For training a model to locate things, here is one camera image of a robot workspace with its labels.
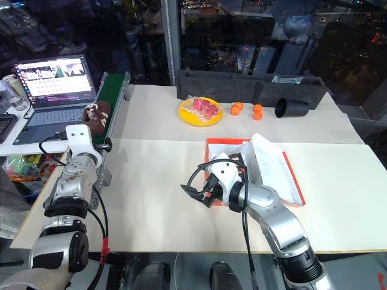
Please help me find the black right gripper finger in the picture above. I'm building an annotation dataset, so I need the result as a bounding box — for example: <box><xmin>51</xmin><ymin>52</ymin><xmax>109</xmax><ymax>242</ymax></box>
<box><xmin>191</xmin><ymin>194</ymin><xmax>212</xmax><ymax>208</ymax></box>
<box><xmin>180</xmin><ymin>183</ymin><xmax>205</xmax><ymax>198</ymax></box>

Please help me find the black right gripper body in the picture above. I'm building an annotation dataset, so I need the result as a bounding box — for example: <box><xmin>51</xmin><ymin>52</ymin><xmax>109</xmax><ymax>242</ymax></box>
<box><xmin>205</xmin><ymin>176</ymin><xmax>226</xmax><ymax>208</ymax></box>

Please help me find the brown plush shoe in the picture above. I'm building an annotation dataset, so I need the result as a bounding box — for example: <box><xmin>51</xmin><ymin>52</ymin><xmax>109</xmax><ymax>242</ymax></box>
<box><xmin>82</xmin><ymin>101</ymin><xmax>111</xmax><ymax>136</ymax></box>

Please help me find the orange shoebox with white lid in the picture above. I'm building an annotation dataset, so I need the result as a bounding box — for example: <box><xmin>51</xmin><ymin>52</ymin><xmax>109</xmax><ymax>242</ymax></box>
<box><xmin>203</xmin><ymin>132</ymin><xmax>307</xmax><ymax>209</ymax></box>

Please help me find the yellow plate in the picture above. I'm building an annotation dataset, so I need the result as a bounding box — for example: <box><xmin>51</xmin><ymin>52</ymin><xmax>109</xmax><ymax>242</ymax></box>
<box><xmin>178</xmin><ymin>96</ymin><xmax>224</xmax><ymax>126</ymax></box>

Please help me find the dark rounded robot foot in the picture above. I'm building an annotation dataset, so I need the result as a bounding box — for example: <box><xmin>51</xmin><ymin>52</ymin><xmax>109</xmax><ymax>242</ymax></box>
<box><xmin>209</xmin><ymin>260</ymin><xmax>243</xmax><ymax>290</ymax></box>

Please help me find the bag of red pieces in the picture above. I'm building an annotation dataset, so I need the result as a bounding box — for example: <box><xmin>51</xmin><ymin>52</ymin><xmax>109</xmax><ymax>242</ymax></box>
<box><xmin>187</xmin><ymin>97</ymin><xmax>221</xmax><ymax>121</ymax></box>

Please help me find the dark grey foam tray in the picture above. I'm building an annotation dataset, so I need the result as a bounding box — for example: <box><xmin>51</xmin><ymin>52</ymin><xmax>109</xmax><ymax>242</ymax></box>
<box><xmin>176</xmin><ymin>69</ymin><xmax>329</xmax><ymax>111</ymax></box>

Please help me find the black cup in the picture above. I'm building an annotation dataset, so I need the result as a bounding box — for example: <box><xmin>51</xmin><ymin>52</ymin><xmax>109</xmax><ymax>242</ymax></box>
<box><xmin>274</xmin><ymin>97</ymin><xmax>310</xmax><ymax>120</ymax></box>

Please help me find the green conveyor belt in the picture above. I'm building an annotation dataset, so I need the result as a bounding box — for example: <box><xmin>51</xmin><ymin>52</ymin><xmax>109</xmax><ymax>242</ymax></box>
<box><xmin>89</xmin><ymin>71</ymin><xmax>132</xmax><ymax>210</ymax></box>

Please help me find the clear plastic bag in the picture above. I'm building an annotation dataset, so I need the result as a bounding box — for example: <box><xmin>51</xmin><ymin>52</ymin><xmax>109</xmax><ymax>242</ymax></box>
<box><xmin>271</xmin><ymin>75</ymin><xmax>304</xmax><ymax>85</ymax></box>

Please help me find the bin of colourful items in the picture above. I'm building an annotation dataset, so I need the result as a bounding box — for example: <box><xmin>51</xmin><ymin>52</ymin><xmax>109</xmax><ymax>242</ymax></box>
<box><xmin>4</xmin><ymin>153</ymin><xmax>66</xmax><ymax>185</ymax></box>

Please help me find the grey laptop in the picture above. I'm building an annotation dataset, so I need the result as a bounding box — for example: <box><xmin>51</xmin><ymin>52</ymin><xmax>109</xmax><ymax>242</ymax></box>
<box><xmin>13</xmin><ymin>54</ymin><xmax>98</xmax><ymax>146</ymax></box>

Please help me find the black device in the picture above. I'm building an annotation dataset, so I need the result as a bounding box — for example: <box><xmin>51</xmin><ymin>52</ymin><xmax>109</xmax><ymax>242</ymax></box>
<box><xmin>0</xmin><ymin>114</ymin><xmax>19</xmax><ymax>144</ymax></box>

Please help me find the clear glass jar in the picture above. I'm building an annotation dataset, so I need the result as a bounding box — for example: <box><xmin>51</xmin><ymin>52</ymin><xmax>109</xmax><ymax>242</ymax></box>
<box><xmin>0</xmin><ymin>80</ymin><xmax>30</xmax><ymax>112</ymax></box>

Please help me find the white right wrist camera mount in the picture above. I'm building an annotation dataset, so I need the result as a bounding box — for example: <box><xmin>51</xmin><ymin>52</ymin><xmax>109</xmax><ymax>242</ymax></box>
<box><xmin>207</xmin><ymin>152</ymin><xmax>246</xmax><ymax>207</ymax></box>

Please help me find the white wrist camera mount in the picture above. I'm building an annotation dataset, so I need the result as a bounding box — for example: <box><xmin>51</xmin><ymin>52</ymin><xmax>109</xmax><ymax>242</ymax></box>
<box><xmin>207</xmin><ymin>152</ymin><xmax>246</xmax><ymax>207</ymax></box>
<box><xmin>65</xmin><ymin>124</ymin><xmax>102</xmax><ymax>166</ymax></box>

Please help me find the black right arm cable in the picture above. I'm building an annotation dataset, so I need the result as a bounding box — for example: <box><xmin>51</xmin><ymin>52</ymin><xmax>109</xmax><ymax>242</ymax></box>
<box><xmin>186</xmin><ymin>158</ymin><xmax>255</xmax><ymax>290</ymax></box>

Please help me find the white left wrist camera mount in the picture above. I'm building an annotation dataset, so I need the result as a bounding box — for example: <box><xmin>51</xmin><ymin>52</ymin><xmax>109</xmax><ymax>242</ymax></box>
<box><xmin>65</xmin><ymin>124</ymin><xmax>102</xmax><ymax>166</ymax></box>

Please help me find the grey window frame post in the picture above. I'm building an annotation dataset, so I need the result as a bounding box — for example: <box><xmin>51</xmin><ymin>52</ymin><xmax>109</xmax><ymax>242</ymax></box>
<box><xmin>160</xmin><ymin>0</ymin><xmax>183</xmax><ymax>87</ymax></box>

